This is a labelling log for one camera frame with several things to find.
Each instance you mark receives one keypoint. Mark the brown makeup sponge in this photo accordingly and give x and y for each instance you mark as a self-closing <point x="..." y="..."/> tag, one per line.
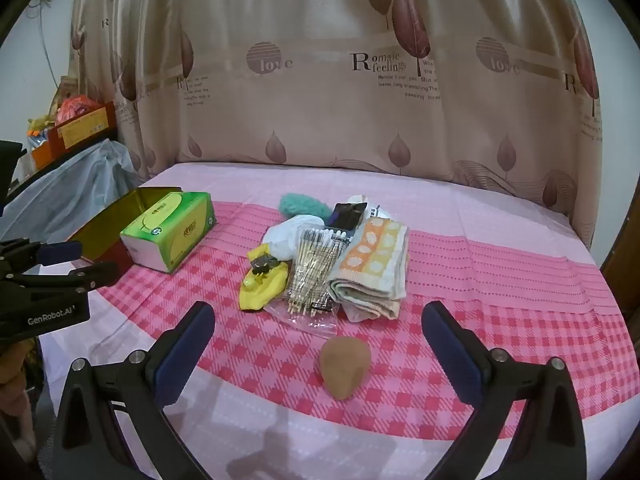
<point x="345" y="367"/>

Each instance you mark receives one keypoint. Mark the orange patterned towel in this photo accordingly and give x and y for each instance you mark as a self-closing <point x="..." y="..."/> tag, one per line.
<point x="372" y="260"/>

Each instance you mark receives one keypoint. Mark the orange cardboard box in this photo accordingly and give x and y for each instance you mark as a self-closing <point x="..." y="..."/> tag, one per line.
<point x="80" y="127"/>

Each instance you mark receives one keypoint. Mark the green tissue box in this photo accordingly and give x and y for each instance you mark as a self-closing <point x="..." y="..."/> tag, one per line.
<point x="165" y="230"/>

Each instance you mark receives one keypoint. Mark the black hair clip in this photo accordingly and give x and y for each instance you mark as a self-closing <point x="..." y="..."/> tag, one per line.
<point x="264" y="264"/>

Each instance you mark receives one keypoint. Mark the teal fluffy scrunchie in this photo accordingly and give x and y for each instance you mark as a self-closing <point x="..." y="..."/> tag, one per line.
<point x="300" y="205"/>

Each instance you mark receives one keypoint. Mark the bag of cotton swabs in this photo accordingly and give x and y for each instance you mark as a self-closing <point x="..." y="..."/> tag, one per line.
<point x="312" y="270"/>

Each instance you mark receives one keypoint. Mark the brown wooden board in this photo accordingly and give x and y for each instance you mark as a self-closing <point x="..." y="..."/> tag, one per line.
<point x="622" y="270"/>

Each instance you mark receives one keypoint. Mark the beige leaf print curtain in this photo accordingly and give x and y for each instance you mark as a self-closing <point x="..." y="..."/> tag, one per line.
<point x="320" y="110"/>

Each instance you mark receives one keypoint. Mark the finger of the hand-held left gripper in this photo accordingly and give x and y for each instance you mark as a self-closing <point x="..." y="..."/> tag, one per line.
<point x="60" y="251"/>
<point x="95" y="274"/>

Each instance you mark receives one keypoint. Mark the pink checked bedsheet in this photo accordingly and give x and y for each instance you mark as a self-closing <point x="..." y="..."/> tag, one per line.
<point x="500" y="280"/>

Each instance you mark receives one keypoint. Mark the red snack packet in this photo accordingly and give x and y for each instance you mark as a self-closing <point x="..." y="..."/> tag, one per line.
<point x="75" y="109"/>

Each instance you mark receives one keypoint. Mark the red gold storage box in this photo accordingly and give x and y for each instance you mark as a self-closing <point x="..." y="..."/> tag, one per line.
<point x="100" y="240"/>

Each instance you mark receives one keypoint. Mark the white sock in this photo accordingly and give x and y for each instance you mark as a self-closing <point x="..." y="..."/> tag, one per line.
<point x="285" y="237"/>

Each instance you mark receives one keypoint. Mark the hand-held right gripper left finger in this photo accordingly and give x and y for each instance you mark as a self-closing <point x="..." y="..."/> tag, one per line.
<point x="185" y="355"/>

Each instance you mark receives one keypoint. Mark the black packet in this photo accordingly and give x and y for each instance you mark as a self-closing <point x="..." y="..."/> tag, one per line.
<point x="347" y="217"/>

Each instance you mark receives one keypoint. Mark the person's left forearm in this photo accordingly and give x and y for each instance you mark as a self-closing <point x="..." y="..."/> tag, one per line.
<point x="17" y="400"/>

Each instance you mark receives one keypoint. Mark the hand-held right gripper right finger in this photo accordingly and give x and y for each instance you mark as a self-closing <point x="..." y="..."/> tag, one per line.
<point x="452" y="355"/>

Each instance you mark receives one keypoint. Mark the white printed packet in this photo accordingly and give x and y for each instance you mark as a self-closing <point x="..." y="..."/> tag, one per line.
<point x="378" y="211"/>

